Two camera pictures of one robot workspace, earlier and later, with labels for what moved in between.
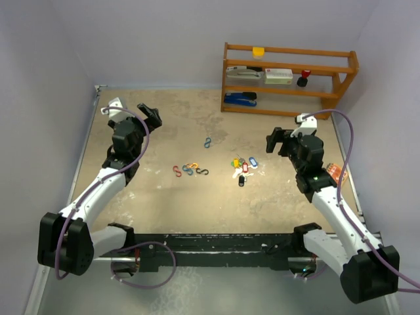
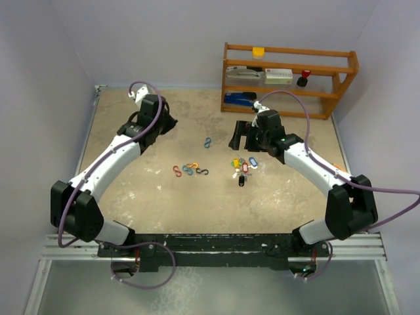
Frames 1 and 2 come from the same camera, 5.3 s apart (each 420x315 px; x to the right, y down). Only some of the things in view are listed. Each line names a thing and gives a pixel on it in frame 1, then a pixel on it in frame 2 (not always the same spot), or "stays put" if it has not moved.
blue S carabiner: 207,142 stays put
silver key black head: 241,159 stays put
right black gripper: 277,133 to 243,128
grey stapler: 242,72 stays put
